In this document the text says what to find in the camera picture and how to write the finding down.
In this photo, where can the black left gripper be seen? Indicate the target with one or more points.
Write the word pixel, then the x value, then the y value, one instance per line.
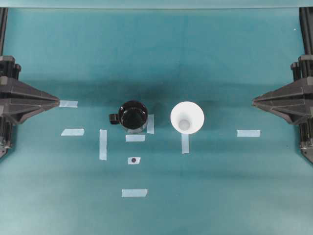
pixel 16 112

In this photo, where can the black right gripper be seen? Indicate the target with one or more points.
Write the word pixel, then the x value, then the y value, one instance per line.
pixel 299 114

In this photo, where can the white plastic cup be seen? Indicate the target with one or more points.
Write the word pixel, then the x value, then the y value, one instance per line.
pixel 187 117

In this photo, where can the black cup holder with handle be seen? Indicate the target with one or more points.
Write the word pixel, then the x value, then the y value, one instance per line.
pixel 132 116

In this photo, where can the vertical tape below cup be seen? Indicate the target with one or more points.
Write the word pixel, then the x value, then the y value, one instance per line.
pixel 185 144

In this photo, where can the tape strip below holder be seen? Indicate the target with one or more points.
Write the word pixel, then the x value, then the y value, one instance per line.
pixel 135 138

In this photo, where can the vertical tape beside holder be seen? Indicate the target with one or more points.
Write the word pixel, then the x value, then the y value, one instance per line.
pixel 151 125

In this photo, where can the tape strip near left gripper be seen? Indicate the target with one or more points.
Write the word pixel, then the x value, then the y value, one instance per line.
pixel 68 104

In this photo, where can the tape strip lower left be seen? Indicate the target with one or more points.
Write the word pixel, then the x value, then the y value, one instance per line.
pixel 73 132

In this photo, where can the tape strip right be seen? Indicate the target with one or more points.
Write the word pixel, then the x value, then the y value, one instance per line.
pixel 248 133

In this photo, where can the vertical tape strip left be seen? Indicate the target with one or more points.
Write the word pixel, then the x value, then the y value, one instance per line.
pixel 103 145

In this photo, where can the small tape with dark dot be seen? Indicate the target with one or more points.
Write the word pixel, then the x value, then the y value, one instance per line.
pixel 134 160

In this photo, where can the tape strip bottom centre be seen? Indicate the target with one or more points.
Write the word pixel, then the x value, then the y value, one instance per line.
pixel 134 192

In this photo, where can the black right frame rail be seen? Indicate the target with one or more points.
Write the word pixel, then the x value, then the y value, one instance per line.
pixel 306 23

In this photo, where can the black frame rail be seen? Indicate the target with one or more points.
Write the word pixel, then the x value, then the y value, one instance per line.
pixel 3 22
pixel 306 23

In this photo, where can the black left frame rail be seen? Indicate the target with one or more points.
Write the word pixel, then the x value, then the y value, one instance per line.
pixel 3 22

